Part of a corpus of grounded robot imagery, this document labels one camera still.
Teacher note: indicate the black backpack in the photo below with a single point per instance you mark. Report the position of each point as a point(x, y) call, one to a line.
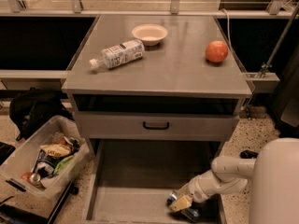
point(31, 109)

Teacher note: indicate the grey drawer with black handle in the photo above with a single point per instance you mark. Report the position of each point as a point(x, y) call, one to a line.
point(155, 127)

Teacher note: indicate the grey drawer cabinet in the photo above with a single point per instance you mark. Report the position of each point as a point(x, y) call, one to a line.
point(173, 78)

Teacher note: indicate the clear plastic water bottle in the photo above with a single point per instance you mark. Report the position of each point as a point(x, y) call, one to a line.
point(118, 55)

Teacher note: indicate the clear plastic storage bin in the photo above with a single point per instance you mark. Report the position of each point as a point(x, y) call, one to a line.
point(29, 157)

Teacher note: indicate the black office chair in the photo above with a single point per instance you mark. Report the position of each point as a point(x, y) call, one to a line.
point(248, 154)

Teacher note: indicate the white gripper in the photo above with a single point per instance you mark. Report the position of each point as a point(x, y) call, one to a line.
point(196, 188)

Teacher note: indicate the open grey bottom drawer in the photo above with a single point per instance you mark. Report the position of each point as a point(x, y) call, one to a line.
point(132, 180)

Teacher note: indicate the blue silver redbull can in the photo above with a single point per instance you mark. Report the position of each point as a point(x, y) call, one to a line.
point(190, 213)

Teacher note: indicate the yellow chip bag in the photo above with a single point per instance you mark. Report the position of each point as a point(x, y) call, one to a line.
point(57, 150)

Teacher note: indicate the red soda can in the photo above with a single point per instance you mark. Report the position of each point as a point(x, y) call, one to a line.
point(32, 178)

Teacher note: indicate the green snack bag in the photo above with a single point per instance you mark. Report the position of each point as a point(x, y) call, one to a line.
point(62, 164)

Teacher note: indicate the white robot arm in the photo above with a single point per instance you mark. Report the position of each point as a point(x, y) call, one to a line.
point(274, 179)

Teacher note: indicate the white paper bowl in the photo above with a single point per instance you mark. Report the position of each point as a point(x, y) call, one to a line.
point(150, 34)

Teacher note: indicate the red apple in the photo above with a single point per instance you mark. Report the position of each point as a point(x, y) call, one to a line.
point(216, 51)

